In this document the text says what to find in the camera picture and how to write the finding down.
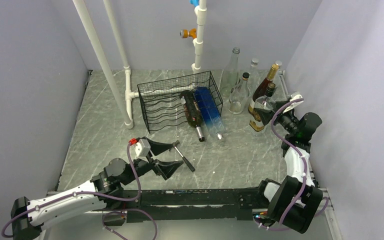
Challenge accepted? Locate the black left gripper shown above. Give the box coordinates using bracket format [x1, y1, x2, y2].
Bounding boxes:
[121, 138, 184, 185]

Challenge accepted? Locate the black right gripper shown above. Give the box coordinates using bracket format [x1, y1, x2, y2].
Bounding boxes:
[256, 100, 299, 135]

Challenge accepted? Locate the dark bottle black capsule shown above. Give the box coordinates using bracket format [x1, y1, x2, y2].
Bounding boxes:
[248, 82, 277, 137]

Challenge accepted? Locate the clear round glass bottle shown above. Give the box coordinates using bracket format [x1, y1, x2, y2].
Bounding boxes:
[247, 58, 260, 94]

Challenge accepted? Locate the clear bottle black cap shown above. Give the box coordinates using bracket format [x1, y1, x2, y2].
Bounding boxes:
[228, 72, 251, 115]

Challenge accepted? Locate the dark bottle gold foil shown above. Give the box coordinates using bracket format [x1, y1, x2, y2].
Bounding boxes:
[247, 63, 281, 115]

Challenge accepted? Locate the blue glass bottle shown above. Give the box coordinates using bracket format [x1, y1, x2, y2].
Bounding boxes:
[194, 86, 226, 141]

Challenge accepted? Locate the clear bottle black gold label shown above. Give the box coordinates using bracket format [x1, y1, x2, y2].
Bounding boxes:
[219, 47, 240, 98]

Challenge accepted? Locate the dark bottle silver capsule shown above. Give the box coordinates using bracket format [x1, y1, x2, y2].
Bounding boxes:
[179, 90, 206, 142]

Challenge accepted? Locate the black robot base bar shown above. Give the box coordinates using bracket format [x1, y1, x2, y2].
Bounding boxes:
[103, 178, 272, 223]

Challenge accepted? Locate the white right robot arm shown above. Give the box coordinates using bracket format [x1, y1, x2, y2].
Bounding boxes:
[253, 110, 323, 234]

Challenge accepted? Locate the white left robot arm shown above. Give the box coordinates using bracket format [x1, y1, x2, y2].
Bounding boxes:
[1, 137, 184, 240]

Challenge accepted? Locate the slanted white pipe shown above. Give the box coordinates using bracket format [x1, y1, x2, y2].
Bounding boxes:
[73, 0, 134, 129]

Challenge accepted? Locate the white pipe with tee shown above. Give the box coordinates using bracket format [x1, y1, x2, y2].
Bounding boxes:
[103, 0, 139, 129]

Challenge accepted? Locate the orange valve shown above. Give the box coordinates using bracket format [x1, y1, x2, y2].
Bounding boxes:
[179, 28, 197, 39]

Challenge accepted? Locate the white pipe with valves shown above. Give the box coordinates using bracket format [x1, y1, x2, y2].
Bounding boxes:
[191, 0, 207, 74]

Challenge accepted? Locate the blue valve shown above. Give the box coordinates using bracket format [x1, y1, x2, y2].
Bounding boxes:
[189, 0, 200, 7]

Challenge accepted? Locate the black handled tool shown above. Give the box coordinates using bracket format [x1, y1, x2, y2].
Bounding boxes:
[172, 140, 196, 172]

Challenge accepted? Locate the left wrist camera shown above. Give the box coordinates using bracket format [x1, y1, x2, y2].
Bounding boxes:
[129, 138, 151, 158]

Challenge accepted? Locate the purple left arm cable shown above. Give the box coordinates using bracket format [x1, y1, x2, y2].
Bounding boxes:
[1, 143, 143, 239]

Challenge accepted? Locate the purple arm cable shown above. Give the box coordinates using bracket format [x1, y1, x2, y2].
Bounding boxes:
[1, 143, 143, 239]
[253, 98, 329, 232]

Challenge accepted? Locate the black wire wine rack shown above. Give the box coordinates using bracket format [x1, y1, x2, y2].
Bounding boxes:
[137, 71, 223, 133]

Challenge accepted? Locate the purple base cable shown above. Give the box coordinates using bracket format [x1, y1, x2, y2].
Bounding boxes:
[101, 208, 158, 240]

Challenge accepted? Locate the aluminium frame rail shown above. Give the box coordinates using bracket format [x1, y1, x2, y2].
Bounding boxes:
[32, 187, 345, 240]

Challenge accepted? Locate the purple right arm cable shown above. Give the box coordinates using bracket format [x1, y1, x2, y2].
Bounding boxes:
[253, 98, 329, 232]

